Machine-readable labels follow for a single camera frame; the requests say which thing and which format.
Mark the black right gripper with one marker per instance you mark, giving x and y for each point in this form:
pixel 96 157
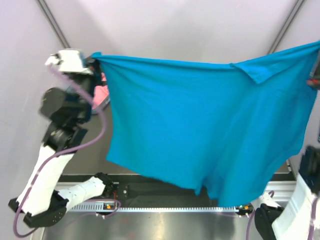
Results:
pixel 314 75

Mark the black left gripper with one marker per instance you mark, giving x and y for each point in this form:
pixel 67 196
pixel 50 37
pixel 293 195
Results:
pixel 95 66

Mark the aluminium front rail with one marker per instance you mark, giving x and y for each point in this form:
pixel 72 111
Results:
pixel 283 190

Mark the pink t shirt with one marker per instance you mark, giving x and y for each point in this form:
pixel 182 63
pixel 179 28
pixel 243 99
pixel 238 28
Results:
pixel 101 91

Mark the left aluminium frame post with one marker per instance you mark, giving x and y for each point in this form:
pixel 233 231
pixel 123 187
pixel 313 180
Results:
pixel 53 23

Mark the teal plastic bin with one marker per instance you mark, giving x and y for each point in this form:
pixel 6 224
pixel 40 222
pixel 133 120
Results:
pixel 105 102

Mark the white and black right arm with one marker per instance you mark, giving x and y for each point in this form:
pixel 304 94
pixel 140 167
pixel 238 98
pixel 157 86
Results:
pixel 300 218

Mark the right aluminium frame post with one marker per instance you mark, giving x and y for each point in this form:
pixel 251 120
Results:
pixel 297 6

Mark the aluminium frame post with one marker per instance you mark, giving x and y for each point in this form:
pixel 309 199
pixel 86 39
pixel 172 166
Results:
pixel 297 6
pixel 53 23

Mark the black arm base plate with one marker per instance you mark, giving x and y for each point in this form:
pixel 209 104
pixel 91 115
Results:
pixel 136 191

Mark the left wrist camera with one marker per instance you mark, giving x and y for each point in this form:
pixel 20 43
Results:
pixel 69 60

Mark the blue t shirt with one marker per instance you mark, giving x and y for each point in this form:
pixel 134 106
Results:
pixel 226 127

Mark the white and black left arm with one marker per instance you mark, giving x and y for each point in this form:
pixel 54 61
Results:
pixel 67 110

